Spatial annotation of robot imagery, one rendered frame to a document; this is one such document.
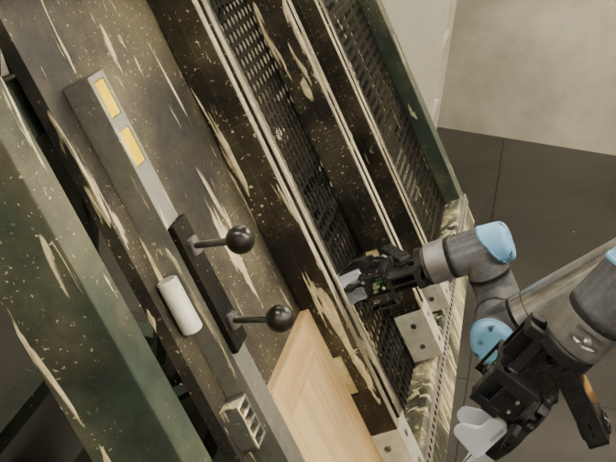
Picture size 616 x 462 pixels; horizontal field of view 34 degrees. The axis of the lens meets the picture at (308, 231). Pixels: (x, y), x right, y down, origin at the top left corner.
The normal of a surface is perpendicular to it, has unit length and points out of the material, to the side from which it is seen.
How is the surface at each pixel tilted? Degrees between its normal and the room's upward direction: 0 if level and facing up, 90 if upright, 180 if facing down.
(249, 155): 90
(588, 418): 90
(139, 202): 90
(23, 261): 90
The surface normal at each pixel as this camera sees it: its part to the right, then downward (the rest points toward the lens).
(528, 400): -0.24, 0.38
